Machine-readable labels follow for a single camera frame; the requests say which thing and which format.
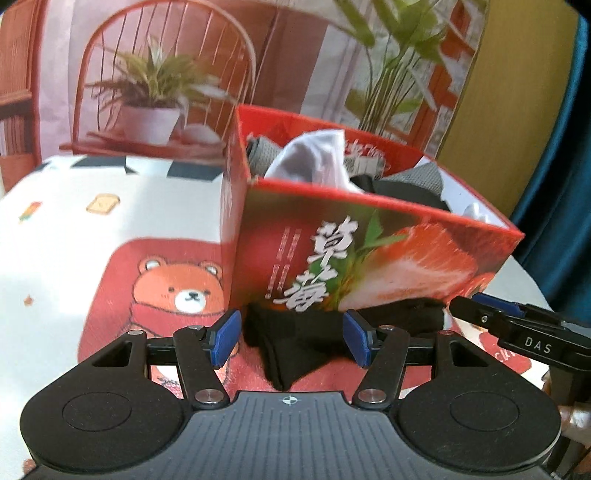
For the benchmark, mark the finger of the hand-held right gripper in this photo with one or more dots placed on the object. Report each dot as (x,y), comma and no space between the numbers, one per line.
(480,316)
(501,304)

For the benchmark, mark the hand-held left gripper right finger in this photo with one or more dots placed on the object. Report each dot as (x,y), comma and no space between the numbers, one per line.
(358,339)

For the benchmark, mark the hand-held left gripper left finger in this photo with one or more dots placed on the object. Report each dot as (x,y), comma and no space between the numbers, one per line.
(226,339)

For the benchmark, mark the black sock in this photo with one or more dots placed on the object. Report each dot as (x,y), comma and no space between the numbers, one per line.
(415,201)
(300,341)

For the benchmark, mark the red strawberry print cardboard box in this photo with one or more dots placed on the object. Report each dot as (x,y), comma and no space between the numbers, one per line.
(369,244)

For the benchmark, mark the grey knit sock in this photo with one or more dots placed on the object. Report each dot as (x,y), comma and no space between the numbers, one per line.
(263,157)
(420,177)

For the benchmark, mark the white sock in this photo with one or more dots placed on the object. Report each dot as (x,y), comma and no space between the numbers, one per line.
(314,161)

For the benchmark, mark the person's right hand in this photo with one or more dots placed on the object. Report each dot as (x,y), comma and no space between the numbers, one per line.
(575,417)

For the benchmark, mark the small white cloth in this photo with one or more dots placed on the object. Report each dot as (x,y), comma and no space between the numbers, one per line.
(475,212)

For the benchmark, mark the teal curtain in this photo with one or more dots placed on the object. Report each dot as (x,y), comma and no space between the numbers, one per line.
(563,184)

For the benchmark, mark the printed cartoon tablecloth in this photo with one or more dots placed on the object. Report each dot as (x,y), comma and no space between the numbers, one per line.
(92,249)

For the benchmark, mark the yellow wooden panel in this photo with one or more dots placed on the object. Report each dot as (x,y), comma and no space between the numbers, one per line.
(508,92)

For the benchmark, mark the printed room scene wall backdrop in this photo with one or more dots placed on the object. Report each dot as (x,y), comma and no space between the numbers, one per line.
(286,60)

